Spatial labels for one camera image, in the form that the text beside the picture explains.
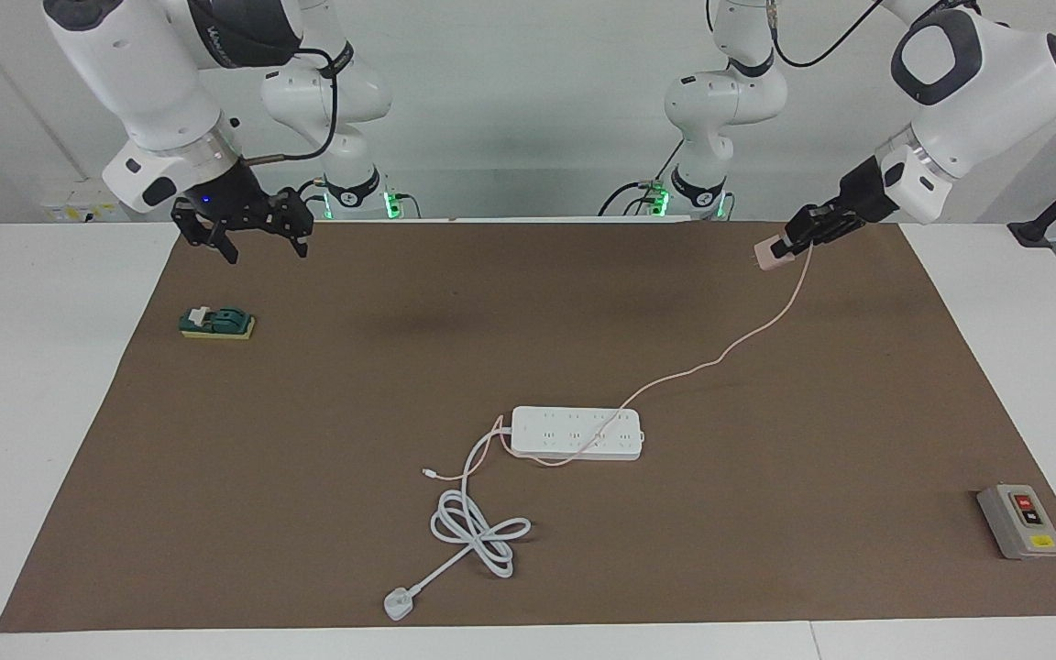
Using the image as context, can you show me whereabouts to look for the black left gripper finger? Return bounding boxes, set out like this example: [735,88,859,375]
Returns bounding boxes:
[789,225,866,258]
[786,205,845,241]

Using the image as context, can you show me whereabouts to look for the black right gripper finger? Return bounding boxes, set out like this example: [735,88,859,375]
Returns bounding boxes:
[170,203,240,265]
[264,188,315,259]

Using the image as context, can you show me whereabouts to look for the pink charger adapter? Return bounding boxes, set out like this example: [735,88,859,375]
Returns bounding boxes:
[752,236,797,274]

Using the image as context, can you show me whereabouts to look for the pink charging cable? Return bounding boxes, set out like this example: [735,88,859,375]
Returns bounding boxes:
[423,243,813,481]

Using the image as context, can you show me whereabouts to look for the white power strip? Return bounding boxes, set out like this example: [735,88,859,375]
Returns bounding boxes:
[511,406,645,462]

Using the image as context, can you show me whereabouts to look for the white box with yellow label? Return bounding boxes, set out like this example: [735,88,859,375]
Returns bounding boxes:
[42,183,126,223]

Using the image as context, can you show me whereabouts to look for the brown table mat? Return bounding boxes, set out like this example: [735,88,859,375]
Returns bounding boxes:
[0,220,1056,633]

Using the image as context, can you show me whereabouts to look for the green knife switch yellow base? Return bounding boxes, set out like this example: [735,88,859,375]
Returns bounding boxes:
[179,305,257,341]

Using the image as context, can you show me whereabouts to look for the black left arm base cable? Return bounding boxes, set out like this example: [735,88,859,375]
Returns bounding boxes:
[598,137,685,217]

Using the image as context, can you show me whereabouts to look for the grey on-off switch box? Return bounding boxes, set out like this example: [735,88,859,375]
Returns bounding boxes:
[977,483,1056,560]

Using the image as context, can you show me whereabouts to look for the white power cord with plug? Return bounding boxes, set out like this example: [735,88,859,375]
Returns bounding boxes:
[383,425,533,622]

